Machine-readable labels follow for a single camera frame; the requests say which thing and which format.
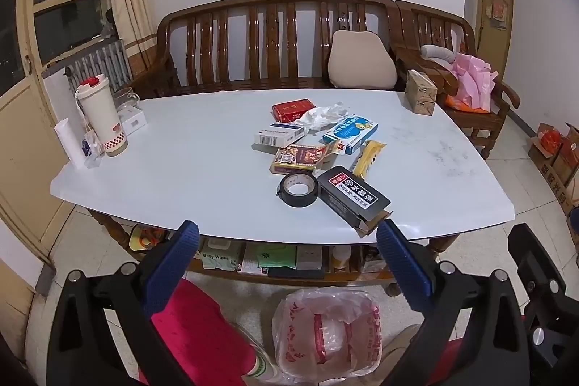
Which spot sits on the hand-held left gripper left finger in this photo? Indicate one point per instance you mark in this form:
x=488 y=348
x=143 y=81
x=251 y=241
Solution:
x=174 y=259

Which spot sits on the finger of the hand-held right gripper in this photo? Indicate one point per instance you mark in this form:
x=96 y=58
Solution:
x=536 y=261
x=549 y=336

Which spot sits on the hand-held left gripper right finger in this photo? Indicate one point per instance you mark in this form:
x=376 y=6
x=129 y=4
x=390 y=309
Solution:
x=402 y=264

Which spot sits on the waste bin with plastic bag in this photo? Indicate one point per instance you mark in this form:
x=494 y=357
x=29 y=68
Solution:
x=325 y=336

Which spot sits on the black tape roll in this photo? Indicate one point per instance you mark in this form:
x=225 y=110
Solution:
x=298 y=201

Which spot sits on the orange yellow toy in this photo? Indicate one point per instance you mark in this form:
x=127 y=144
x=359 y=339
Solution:
x=144 y=239

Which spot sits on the green wet wipes pack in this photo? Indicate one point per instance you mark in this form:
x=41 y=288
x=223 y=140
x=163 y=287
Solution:
x=221 y=257

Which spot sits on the yellow bottle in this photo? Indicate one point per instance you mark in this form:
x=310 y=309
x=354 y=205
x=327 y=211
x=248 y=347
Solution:
x=340 y=259

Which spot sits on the person's left leg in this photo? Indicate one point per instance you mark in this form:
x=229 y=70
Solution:
x=203 y=322

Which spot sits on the person's leg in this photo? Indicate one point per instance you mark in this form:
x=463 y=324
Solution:
x=448 y=368
x=203 y=322

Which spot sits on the large printed cardboard box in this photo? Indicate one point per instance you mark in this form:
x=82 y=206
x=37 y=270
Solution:
x=558 y=187

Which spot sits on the black printed carton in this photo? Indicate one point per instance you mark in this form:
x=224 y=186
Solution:
x=353 y=194

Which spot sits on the white top wooden table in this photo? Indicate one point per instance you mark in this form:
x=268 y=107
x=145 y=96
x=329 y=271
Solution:
x=181 y=169

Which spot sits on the beige box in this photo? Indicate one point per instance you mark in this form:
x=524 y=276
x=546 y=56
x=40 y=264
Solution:
x=310 y=258

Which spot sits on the green packet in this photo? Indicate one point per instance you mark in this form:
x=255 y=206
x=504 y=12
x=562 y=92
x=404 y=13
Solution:
x=276 y=257

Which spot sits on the open cardboard box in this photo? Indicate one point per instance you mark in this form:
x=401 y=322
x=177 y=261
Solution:
x=538 y=157

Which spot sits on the person's right leg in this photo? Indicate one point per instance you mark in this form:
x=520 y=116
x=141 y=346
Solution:
x=448 y=368

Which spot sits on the yellow snack wrapper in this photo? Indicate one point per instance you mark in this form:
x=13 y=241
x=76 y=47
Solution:
x=368 y=157

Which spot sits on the small clear plastic bottle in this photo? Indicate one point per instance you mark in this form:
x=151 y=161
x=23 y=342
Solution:
x=92 y=151

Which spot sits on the flat white box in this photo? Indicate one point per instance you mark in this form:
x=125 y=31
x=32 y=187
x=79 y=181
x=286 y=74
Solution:
x=133 y=121

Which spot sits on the wooden armchair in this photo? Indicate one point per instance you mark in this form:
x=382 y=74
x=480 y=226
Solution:
x=479 y=123

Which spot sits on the purple gold playing card box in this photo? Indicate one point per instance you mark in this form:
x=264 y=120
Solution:
x=298 y=155

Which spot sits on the white blue medicine box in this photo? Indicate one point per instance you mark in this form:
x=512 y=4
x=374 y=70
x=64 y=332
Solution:
x=276 y=136

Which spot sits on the white paper roll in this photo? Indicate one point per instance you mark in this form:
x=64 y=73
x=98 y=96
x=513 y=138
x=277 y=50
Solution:
x=68 y=139

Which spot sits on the white tumbler with red lid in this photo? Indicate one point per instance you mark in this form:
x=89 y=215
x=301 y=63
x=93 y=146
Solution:
x=104 y=114

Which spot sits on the crumpled white tissue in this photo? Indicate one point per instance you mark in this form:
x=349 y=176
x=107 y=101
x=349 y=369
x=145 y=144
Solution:
x=323 y=117

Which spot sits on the clear glass cup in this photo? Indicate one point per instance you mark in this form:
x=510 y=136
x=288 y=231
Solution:
x=124 y=99

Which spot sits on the orange plastic bag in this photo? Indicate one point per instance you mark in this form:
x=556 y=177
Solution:
x=457 y=103

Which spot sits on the brown cardboard box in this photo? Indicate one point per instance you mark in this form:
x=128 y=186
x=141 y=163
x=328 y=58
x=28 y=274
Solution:
x=420 y=94

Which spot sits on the red cigarette box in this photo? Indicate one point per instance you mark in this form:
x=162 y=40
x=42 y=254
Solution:
x=291 y=110

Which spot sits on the pink plastic bag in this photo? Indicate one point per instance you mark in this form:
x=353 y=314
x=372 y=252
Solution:
x=472 y=83

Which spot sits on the beige cushion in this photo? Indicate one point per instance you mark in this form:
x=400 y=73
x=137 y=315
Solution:
x=362 y=60

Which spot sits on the grey radiator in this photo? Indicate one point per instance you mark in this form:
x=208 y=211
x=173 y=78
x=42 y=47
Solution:
x=104 y=62

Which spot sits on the grey pillow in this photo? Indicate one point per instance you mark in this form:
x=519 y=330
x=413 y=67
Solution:
x=436 y=51

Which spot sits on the yellow room door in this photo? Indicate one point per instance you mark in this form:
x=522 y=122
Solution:
x=491 y=47

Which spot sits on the red door hanging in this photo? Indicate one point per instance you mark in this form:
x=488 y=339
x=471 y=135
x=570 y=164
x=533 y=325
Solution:
x=497 y=10

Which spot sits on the wooden slatted sofa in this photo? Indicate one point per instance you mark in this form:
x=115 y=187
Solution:
x=226 y=10

